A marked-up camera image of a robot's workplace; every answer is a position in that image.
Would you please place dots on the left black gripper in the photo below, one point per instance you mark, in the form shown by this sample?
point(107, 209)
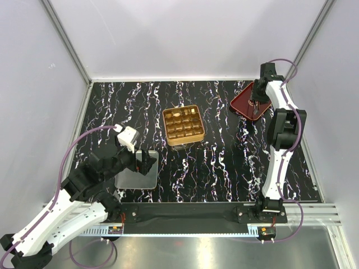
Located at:
point(143, 166)

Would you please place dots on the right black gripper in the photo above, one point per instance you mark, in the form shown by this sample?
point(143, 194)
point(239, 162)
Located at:
point(255, 97)

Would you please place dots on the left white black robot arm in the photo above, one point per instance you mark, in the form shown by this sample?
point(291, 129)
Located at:
point(81, 202)

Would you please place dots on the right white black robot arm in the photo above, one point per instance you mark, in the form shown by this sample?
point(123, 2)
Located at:
point(284, 136)

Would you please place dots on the gold chocolate tin box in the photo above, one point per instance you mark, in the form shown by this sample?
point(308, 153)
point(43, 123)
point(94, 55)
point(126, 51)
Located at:
point(187, 128)

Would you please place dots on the red square tray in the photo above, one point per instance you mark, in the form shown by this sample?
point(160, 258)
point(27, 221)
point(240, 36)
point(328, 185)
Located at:
point(243, 105)

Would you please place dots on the silver tin lid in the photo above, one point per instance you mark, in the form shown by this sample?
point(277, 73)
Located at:
point(128, 179)

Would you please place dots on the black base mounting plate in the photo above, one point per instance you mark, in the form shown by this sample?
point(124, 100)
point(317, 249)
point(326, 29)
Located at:
point(195, 218)

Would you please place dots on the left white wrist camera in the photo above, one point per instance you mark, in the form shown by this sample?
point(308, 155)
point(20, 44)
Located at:
point(127, 136)

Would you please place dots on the white slotted cable duct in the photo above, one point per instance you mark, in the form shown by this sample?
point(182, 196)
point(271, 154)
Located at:
point(103, 230)

